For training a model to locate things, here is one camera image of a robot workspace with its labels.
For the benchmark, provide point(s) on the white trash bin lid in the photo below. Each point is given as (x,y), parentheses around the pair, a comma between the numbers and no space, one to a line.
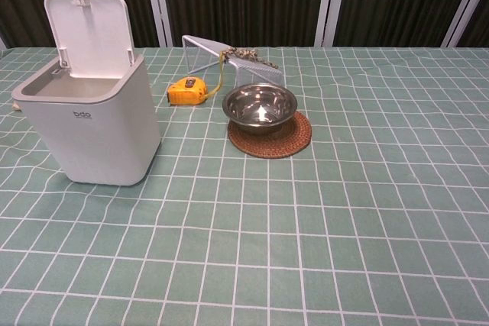
(95,131)

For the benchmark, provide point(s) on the white plastic bin lid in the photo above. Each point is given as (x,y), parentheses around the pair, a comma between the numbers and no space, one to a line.
(89,32)

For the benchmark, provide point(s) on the round woven rattan coaster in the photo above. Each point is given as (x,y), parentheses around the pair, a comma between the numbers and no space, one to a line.
(267,142)

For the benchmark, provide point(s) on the stainless steel bowl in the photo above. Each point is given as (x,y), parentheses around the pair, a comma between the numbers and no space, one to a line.
(258,106)

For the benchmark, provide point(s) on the yellow tape measure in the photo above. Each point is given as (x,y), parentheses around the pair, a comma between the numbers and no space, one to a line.
(186,91)

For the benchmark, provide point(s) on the green checkered tablecloth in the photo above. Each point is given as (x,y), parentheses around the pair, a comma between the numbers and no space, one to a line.
(290,207)

